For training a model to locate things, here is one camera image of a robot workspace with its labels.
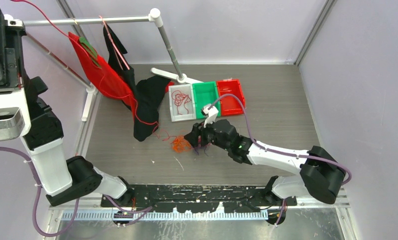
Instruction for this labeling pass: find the red plastic bin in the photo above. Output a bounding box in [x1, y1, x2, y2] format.
[216, 79, 246, 117]

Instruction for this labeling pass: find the aluminium rail frame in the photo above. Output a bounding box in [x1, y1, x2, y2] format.
[49, 185, 351, 222]

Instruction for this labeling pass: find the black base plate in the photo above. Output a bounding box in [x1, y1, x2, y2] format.
[100, 184, 298, 214]

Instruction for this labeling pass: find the metal clothes rack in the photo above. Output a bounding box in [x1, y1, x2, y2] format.
[1, 7, 203, 123]

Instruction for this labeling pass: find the green plastic bin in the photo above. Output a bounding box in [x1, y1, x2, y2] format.
[192, 81, 219, 119]

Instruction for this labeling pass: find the pink hanger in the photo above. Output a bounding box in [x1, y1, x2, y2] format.
[99, 15, 130, 70]

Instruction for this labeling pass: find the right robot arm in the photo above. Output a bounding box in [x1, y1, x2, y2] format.
[184, 119, 350, 206]

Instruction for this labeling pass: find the black cloth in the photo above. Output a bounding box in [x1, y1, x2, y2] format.
[103, 26, 173, 142]

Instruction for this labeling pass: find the red cloth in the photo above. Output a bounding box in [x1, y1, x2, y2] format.
[68, 32, 137, 108]

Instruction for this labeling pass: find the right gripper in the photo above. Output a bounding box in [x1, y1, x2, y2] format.
[184, 115, 230, 152]

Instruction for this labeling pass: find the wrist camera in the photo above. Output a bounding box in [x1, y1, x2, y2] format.
[201, 104, 219, 128]
[0, 88, 31, 142]

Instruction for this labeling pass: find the purple string cable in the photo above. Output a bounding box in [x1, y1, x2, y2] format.
[192, 145, 210, 157]

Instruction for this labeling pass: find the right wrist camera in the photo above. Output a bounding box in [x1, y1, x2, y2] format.
[201, 104, 219, 128]

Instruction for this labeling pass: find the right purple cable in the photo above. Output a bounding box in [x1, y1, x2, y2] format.
[208, 93, 353, 227]

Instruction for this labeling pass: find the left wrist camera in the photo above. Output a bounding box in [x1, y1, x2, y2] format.
[0, 88, 31, 142]

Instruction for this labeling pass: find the red string cable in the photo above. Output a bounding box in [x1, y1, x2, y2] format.
[8, 0, 193, 143]

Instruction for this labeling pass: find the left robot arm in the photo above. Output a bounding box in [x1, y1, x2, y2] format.
[0, 8, 134, 207]

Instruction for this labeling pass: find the white plastic bin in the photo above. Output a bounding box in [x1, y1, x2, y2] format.
[168, 84, 196, 122]

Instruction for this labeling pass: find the orange string cable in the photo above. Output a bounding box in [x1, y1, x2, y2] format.
[169, 131, 194, 154]

